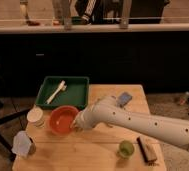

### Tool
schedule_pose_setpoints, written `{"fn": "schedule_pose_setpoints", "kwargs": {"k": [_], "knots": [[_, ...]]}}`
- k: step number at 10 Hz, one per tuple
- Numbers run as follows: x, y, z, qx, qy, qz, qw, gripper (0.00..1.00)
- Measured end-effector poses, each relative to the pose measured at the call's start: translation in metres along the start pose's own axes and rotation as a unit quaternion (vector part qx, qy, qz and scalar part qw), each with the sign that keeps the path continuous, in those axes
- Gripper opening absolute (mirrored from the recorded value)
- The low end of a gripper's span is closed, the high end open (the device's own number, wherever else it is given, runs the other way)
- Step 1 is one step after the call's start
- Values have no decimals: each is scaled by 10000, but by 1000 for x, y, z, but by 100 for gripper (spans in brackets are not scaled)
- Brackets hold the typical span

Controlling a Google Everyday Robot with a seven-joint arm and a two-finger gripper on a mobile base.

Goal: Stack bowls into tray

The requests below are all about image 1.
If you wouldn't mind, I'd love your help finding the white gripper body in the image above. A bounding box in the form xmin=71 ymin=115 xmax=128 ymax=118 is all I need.
xmin=70 ymin=112 xmax=87 ymax=130

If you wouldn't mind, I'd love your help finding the red bowl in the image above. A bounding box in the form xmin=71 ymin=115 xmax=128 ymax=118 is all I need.
xmin=49 ymin=105 xmax=79 ymax=135

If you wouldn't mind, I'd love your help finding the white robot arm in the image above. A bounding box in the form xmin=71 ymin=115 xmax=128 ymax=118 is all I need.
xmin=71 ymin=96 xmax=189 ymax=152

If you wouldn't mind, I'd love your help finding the green plastic tray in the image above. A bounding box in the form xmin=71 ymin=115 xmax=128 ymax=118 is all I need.
xmin=35 ymin=76 xmax=89 ymax=110

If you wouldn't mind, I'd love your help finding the white dish brush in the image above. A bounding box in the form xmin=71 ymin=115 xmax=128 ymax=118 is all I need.
xmin=46 ymin=80 xmax=67 ymax=104

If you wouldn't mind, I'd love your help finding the blue sponge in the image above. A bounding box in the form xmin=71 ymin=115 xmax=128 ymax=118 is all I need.
xmin=117 ymin=92 xmax=132 ymax=107

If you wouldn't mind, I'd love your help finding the green cup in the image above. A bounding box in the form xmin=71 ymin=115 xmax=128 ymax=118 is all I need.
xmin=118 ymin=140 xmax=134 ymax=159

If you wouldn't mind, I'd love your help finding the person in striped jacket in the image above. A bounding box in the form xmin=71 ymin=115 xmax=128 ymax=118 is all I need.
xmin=75 ymin=0 xmax=103 ymax=25

